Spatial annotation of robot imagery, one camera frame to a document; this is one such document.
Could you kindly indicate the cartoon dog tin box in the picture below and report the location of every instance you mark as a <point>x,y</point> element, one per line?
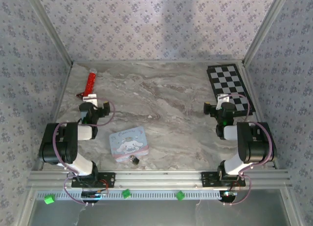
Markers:
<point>128,142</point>

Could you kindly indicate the small black padlock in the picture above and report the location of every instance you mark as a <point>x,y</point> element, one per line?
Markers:
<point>134,160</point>

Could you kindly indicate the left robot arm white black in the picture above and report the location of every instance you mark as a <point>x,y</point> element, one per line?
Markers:
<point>58,142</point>

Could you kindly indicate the black red triangular card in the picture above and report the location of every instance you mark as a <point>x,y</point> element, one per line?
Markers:
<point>79,96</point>

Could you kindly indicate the red glitter microphone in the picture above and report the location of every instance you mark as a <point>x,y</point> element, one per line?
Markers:
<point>89,85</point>

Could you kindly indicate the black grey chessboard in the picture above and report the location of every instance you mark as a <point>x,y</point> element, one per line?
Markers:
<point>228,86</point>

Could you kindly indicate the green plastic block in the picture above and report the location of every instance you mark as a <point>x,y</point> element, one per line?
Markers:
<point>49,199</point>
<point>180,195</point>
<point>126,193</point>

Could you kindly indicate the grey metal panel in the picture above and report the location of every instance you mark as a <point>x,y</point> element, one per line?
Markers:
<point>159,213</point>

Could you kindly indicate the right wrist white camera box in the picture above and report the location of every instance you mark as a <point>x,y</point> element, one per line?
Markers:
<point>223,98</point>

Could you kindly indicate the aluminium table side rail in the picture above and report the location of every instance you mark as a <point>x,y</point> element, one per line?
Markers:
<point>64,84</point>
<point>253,89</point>

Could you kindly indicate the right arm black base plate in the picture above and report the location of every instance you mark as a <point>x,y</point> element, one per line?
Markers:
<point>207,179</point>

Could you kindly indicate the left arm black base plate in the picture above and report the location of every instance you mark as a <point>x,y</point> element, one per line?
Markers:
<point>108,179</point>

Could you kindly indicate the long aluminium mounting rail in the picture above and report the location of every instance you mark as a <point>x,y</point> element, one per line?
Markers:
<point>159,179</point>

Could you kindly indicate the aluminium corner post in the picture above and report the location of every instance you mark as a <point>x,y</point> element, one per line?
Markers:
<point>49,28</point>
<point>266,28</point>

